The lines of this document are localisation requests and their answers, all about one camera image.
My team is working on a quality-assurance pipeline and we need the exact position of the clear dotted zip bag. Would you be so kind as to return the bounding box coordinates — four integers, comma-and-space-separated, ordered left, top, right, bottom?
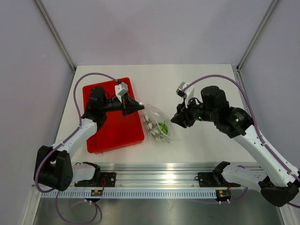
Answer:
139, 104, 180, 143

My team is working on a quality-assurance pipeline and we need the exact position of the red plastic tray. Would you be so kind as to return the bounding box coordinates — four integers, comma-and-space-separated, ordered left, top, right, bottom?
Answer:
82, 77, 144, 154

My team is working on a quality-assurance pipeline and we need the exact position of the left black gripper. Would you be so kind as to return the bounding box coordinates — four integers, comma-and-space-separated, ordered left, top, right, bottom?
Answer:
101, 93, 144, 117

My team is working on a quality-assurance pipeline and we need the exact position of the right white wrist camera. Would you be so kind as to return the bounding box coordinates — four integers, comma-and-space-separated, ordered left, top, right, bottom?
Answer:
176, 82, 195, 108

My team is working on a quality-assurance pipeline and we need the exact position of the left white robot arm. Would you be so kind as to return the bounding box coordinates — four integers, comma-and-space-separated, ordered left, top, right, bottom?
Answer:
34, 82, 144, 193

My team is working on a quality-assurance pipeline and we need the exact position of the aluminium frame post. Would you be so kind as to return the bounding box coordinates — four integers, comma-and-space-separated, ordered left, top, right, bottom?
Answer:
236, 0, 281, 73
33, 0, 77, 74

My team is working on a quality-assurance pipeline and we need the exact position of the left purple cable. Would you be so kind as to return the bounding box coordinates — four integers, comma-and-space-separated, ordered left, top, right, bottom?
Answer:
32, 72, 122, 224

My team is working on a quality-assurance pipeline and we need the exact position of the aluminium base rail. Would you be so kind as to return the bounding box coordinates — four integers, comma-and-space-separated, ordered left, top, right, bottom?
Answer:
31, 161, 265, 189

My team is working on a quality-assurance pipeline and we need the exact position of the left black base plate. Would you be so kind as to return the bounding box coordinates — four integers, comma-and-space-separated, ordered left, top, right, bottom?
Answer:
75, 172, 117, 188

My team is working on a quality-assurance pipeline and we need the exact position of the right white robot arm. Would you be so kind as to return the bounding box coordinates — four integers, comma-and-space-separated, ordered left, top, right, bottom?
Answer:
171, 82, 300, 207

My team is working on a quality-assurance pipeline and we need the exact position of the white slotted cable duct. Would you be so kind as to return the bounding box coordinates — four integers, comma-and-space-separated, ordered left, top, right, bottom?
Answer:
42, 189, 216, 199

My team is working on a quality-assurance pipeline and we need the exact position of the purple cable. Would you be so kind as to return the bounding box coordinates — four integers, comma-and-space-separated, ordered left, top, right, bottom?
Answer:
32, 72, 122, 224
182, 74, 300, 209

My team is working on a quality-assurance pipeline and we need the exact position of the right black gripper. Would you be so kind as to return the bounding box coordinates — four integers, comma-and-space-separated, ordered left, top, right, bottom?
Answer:
171, 96, 218, 128

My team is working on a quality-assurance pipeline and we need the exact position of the green toy watermelon ball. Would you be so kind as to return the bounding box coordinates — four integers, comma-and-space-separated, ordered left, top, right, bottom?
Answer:
158, 122, 169, 135

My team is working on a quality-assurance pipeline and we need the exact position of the right aluminium frame post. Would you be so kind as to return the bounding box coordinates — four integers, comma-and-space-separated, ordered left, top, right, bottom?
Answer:
236, 0, 281, 73

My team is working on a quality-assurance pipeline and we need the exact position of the left small circuit board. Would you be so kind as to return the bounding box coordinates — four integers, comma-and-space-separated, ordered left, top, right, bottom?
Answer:
90, 190, 103, 196

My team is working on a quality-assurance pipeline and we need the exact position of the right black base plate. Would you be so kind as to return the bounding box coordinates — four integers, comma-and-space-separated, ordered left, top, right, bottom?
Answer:
194, 172, 241, 188

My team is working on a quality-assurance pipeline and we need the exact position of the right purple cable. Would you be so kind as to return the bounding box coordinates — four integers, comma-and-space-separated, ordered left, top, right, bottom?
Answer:
182, 74, 300, 209

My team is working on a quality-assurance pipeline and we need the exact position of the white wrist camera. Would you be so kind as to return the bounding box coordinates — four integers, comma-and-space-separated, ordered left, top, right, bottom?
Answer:
114, 82, 128, 103
176, 82, 195, 108

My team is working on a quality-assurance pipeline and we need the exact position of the right small circuit board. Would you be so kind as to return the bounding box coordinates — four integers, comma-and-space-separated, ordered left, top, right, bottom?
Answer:
216, 189, 232, 202

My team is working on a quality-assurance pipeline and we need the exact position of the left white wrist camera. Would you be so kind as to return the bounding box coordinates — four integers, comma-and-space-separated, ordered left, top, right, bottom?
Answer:
114, 82, 128, 103

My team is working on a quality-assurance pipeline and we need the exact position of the left aluminium frame post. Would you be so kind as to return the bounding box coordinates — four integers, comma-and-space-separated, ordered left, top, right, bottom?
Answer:
33, 0, 77, 74

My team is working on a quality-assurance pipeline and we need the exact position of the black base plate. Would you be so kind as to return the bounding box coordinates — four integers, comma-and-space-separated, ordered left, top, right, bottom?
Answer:
194, 172, 241, 188
75, 172, 117, 188

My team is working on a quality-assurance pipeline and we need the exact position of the small circuit board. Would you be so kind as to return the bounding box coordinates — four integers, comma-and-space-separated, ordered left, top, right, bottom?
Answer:
90, 190, 103, 196
216, 189, 232, 202

